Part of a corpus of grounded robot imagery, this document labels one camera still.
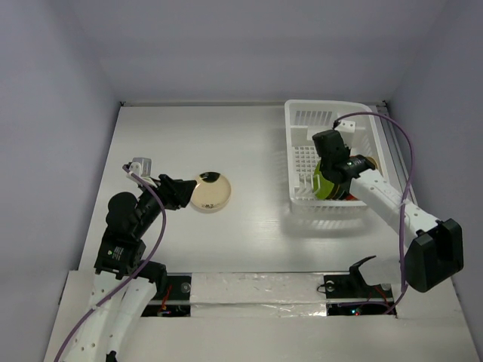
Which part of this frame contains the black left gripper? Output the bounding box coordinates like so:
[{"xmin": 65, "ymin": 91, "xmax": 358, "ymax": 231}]
[{"xmin": 134, "ymin": 173, "xmax": 196, "ymax": 235}]

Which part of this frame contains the cream plate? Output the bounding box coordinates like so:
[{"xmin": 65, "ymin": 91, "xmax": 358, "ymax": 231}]
[{"xmin": 190, "ymin": 171, "xmax": 232, "ymax": 213}]

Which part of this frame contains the lime green plate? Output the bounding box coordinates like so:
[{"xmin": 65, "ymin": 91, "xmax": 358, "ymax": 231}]
[{"xmin": 312, "ymin": 161, "xmax": 339, "ymax": 200}]

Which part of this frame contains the white plastic dish rack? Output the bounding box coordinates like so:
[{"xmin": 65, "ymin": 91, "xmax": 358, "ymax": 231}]
[{"xmin": 285, "ymin": 100, "xmax": 389, "ymax": 216}]

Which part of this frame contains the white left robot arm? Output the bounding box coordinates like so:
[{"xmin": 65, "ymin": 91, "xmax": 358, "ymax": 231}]
[{"xmin": 54, "ymin": 171, "xmax": 197, "ymax": 361}]

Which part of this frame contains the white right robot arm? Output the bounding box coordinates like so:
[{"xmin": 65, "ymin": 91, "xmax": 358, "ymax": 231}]
[{"xmin": 312, "ymin": 130, "xmax": 464, "ymax": 293}]

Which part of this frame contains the silver foil base strip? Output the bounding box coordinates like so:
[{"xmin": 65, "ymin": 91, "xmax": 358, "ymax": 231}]
[{"xmin": 189, "ymin": 273, "xmax": 327, "ymax": 318}]

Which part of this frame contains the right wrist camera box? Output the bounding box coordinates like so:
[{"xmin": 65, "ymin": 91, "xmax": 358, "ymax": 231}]
[{"xmin": 335, "ymin": 119, "xmax": 356, "ymax": 135}]

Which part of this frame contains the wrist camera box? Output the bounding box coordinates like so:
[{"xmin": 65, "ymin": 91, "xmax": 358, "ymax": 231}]
[
  {"xmin": 335, "ymin": 119, "xmax": 356, "ymax": 135},
  {"xmin": 128, "ymin": 158, "xmax": 152, "ymax": 178}
]

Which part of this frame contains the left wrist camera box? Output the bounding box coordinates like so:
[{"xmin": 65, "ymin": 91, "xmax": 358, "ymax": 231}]
[{"xmin": 128, "ymin": 158, "xmax": 152, "ymax": 178}]

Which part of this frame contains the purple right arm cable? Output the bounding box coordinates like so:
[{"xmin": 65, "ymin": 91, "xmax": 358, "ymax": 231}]
[{"xmin": 333, "ymin": 112, "xmax": 418, "ymax": 302}]

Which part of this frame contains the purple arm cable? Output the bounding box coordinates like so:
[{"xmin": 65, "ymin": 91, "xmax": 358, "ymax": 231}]
[
  {"xmin": 333, "ymin": 112, "xmax": 418, "ymax": 302},
  {"xmin": 52, "ymin": 164, "xmax": 167, "ymax": 361}
]

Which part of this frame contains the aluminium side rail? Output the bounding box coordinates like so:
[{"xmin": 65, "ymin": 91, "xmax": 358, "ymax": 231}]
[{"xmin": 377, "ymin": 100, "xmax": 417, "ymax": 204}]

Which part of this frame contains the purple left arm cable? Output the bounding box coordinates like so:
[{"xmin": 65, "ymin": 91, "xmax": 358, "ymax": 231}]
[{"xmin": 52, "ymin": 164, "xmax": 167, "ymax": 361}]

